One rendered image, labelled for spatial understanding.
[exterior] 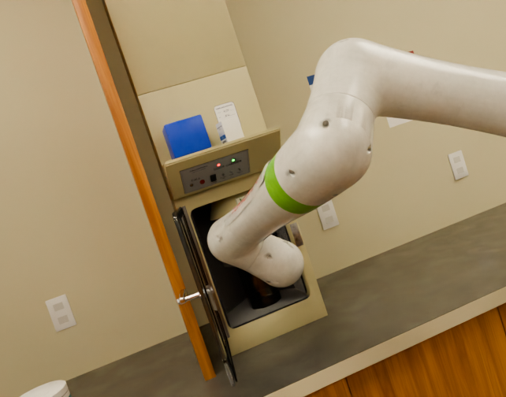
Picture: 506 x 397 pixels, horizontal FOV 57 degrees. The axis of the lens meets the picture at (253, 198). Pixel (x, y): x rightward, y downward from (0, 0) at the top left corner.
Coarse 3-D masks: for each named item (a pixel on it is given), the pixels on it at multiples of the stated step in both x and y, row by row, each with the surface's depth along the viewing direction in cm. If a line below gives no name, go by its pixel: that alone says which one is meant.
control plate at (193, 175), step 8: (240, 152) 125; (216, 160) 123; (224, 160) 124; (240, 160) 127; (248, 160) 128; (192, 168) 122; (200, 168) 123; (208, 168) 124; (216, 168) 125; (224, 168) 126; (232, 168) 127; (240, 168) 129; (248, 168) 130; (184, 176) 123; (192, 176) 124; (200, 176) 125; (208, 176) 126; (216, 176) 127; (224, 176) 128; (232, 176) 130; (184, 184) 125; (200, 184) 127; (208, 184) 128; (184, 192) 127
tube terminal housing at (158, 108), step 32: (160, 96) 129; (192, 96) 131; (224, 96) 133; (160, 128) 129; (256, 128) 135; (160, 160) 129; (224, 192) 133; (192, 224) 131; (288, 224) 137; (256, 320) 135; (288, 320) 137
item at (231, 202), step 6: (246, 192) 138; (222, 198) 137; (228, 198) 137; (234, 198) 136; (240, 198) 137; (216, 204) 139; (222, 204) 137; (228, 204) 136; (234, 204) 136; (210, 210) 142; (216, 210) 138; (222, 210) 137; (228, 210) 136; (210, 216) 141; (216, 216) 138; (222, 216) 136
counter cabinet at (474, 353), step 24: (504, 312) 122; (456, 336) 119; (480, 336) 121; (504, 336) 122; (384, 360) 114; (408, 360) 116; (432, 360) 117; (456, 360) 119; (480, 360) 120; (504, 360) 122; (336, 384) 111; (360, 384) 113; (384, 384) 114; (408, 384) 116; (432, 384) 117; (456, 384) 119; (480, 384) 120; (504, 384) 122
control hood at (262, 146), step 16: (272, 128) 125; (224, 144) 121; (240, 144) 123; (256, 144) 125; (272, 144) 128; (176, 160) 118; (192, 160) 120; (208, 160) 122; (256, 160) 129; (176, 176) 122; (240, 176) 131; (176, 192) 125; (192, 192) 128
